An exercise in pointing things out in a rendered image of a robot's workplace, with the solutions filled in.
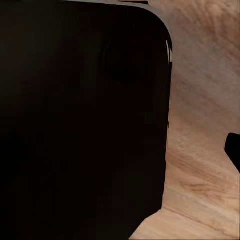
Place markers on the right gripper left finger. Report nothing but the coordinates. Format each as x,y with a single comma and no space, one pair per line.
12,148

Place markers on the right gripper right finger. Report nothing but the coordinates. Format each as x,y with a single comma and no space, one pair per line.
232,148

